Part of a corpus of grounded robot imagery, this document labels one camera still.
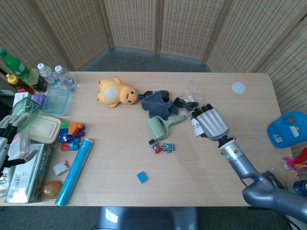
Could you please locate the green soda bottle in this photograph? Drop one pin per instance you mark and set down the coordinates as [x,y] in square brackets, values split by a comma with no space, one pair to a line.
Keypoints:
[15,64]

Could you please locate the green building block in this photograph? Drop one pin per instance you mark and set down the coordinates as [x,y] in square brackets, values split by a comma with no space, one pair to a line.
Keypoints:
[64,124]

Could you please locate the yellow plush toy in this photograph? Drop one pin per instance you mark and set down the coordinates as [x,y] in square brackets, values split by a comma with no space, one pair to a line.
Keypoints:
[112,92]

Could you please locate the blue can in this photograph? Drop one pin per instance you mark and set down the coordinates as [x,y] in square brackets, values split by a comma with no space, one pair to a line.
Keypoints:
[299,187]

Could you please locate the grey cloth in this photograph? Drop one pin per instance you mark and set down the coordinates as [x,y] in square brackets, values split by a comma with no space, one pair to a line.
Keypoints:
[154,104]

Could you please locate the clear water bottle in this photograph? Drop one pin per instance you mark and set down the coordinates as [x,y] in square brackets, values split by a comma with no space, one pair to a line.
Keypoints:
[66,79]
[49,75]

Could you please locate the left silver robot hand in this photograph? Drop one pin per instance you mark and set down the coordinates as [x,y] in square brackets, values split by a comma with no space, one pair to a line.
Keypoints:
[3,148]

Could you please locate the white paper cup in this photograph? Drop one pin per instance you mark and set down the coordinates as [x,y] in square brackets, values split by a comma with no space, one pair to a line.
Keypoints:
[196,127]

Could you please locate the black flat device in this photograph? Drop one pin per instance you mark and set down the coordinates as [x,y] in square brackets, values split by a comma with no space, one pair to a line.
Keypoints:
[271,177]

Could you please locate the yellow-capped sauce bottle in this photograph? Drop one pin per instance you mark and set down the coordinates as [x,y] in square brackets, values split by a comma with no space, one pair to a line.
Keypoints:
[19,83]

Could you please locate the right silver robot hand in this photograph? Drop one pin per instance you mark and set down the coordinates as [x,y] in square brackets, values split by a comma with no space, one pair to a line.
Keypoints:
[213,123]

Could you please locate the clear crumpled plastic wrap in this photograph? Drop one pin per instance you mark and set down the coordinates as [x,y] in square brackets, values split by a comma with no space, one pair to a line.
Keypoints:
[193,91]

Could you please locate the green tea box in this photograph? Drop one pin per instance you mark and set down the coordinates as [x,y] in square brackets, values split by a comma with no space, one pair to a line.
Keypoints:
[28,175]

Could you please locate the clear blue-rimmed food container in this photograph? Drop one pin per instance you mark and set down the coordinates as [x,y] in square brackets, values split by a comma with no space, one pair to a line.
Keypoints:
[55,101]

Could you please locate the dark bottle with clear cap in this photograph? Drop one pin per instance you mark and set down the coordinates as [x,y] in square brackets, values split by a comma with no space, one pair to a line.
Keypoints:
[38,82]

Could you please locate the large blue building block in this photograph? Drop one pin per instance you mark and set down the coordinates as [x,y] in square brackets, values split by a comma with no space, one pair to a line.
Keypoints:
[64,136]

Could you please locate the small silver packet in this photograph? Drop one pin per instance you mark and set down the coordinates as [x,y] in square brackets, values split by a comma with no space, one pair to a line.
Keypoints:
[60,169]

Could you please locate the purple box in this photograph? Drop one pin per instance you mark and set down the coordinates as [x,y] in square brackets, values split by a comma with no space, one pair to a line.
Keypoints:
[38,98]

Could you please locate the white round disc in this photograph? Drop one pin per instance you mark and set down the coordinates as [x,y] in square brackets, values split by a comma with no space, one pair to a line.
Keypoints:
[239,87]

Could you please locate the red push button switch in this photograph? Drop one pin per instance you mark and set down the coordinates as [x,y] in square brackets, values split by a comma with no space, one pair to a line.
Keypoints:
[156,148]

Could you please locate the purple building block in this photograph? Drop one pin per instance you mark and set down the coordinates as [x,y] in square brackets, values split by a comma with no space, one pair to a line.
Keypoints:
[82,131]

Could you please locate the blue detergent bottle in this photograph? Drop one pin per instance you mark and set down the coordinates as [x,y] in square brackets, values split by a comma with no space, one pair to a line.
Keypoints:
[287,130]

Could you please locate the green transparent plastic container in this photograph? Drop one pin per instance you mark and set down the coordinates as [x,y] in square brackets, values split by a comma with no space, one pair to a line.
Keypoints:
[25,107]

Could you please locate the white box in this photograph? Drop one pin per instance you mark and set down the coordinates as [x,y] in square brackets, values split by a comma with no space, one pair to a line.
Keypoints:
[20,97]

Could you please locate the orange building block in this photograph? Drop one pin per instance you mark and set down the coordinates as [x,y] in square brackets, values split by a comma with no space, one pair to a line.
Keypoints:
[74,129]

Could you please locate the red yellow feather shuttlecock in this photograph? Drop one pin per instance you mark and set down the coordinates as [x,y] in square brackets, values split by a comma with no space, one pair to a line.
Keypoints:
[298,164]

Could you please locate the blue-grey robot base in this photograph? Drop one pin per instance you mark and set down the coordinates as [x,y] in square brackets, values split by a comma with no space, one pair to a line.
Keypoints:
[148,219]

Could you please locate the blue paper roll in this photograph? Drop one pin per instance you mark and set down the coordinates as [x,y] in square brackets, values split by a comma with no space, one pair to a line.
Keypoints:
[73,172]

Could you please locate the small blue building block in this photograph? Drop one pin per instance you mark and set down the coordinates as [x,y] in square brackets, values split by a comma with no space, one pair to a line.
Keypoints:
[76,143]

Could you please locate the black plastic bag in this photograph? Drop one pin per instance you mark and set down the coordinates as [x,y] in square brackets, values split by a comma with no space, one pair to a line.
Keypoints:
[182,102]

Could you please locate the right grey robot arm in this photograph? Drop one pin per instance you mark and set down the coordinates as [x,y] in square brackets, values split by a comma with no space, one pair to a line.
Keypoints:
[254,189]

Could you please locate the dark cola bottle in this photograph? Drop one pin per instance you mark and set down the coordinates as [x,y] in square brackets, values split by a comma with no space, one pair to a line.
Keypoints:
[165,94]

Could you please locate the beige lunch box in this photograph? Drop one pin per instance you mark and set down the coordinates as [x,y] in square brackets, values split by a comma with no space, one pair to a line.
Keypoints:
[45,129]

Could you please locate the round orange jar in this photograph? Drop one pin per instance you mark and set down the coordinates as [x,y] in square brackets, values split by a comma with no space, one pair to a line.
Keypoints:
[52,189]

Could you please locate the green lint roller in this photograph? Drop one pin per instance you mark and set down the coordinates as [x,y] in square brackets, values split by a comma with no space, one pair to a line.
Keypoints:
[158,128]

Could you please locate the red building block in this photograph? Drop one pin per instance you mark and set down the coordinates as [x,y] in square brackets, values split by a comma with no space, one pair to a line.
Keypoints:
[65,146]

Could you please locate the clear zip bag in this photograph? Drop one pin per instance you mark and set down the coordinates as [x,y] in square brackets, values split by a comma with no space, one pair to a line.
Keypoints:
[24,143]

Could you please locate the woven bamboo folding screen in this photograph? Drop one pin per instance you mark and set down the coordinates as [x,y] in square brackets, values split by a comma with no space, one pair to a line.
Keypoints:
[187,26]

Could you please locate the small green circuit board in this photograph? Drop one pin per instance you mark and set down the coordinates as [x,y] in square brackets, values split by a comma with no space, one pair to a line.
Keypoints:
[168,147]

